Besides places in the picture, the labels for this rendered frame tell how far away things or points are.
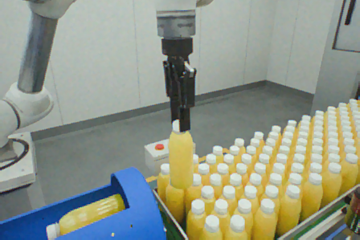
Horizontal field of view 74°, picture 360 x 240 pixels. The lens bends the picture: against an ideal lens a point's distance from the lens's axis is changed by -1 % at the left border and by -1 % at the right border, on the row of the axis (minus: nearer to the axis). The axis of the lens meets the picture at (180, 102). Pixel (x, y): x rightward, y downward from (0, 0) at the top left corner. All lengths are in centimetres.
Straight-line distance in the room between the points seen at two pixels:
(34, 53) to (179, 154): 73
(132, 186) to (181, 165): 14
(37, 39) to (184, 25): 69
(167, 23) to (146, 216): 45
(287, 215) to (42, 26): 110
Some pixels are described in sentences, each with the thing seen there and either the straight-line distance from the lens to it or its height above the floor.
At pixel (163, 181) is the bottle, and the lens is 94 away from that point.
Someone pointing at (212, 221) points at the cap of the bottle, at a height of 110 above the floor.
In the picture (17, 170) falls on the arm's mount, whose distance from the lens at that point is 119.
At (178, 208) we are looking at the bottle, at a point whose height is 99.
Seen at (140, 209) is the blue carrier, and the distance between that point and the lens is 63.
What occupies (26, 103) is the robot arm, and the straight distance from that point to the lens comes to 125.
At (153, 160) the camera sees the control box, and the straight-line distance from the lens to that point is 99.
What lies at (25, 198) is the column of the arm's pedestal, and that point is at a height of 88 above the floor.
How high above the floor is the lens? 166
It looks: 22 degrees down
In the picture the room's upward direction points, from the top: straight up
